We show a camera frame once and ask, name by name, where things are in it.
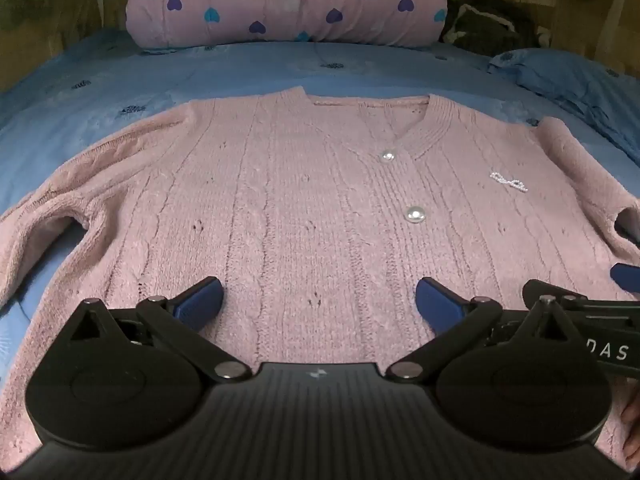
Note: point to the person's right hand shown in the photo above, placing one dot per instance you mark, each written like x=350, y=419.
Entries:
x=631, y=425

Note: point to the pink heart print quilt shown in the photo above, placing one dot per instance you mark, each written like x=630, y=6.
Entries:
x=280, y=5

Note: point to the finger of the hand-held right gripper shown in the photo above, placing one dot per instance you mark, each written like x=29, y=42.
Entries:
x=627, y=276
x=585, y=294

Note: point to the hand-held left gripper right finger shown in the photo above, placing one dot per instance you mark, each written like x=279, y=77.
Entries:
x=440, y=305

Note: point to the pink knit cardigan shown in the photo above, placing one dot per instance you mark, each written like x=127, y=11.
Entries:
x=300, y=200

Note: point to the dark cloth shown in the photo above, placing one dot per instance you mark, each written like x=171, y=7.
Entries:
x=492, y=25

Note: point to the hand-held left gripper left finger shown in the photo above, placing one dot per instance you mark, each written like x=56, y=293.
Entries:
x=200, y=301

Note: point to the blue pillow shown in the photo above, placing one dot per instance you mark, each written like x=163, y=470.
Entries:
x=575, y=85

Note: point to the blue dandelion print bed sheet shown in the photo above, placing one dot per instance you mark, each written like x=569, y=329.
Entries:
x=100, y=90

